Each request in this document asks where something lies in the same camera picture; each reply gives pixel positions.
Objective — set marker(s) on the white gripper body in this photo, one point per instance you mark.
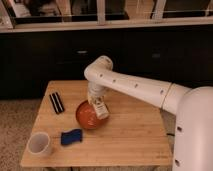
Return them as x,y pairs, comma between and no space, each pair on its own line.
96,90

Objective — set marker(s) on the white plastic bottle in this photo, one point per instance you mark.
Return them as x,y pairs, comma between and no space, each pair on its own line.
100,108

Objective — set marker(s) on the wooden table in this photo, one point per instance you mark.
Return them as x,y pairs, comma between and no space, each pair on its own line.
134,134

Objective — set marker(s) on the dark cabinet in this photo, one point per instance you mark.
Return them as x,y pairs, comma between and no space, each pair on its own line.
179,54

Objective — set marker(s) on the white cup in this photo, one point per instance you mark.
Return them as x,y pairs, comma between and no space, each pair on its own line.
39,144

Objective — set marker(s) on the blue sponge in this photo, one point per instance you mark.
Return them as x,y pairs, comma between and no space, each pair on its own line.
72,136

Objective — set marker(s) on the orange ceramic bowl with handle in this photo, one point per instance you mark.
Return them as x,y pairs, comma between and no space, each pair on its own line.
86,117

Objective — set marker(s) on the black striped rectangular block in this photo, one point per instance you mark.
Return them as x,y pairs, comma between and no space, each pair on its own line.
56,103

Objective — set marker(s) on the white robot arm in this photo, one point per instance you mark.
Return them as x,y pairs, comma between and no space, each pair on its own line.
193,108

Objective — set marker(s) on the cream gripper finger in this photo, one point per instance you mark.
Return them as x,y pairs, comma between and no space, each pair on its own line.
90,99

